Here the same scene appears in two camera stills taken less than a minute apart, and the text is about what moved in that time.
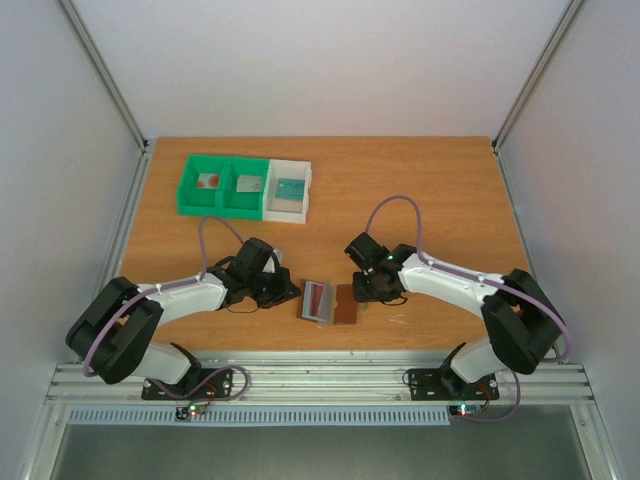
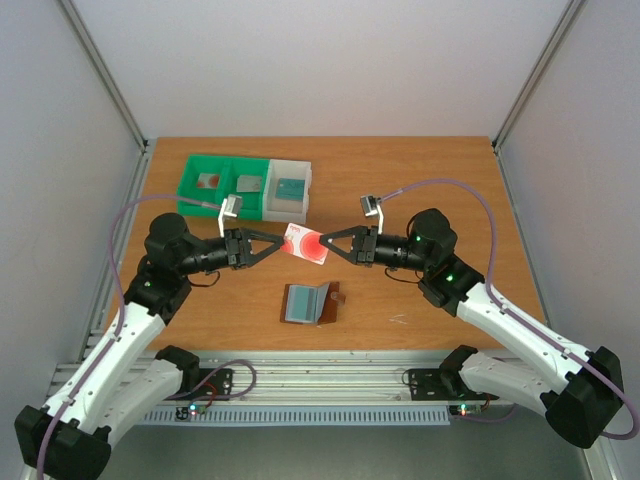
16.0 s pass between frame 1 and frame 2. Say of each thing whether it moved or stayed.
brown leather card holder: moved
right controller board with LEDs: stayed
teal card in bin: stayed
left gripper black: moved
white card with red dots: stayed
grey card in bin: stayed
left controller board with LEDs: stayed
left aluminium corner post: stayed
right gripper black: moved
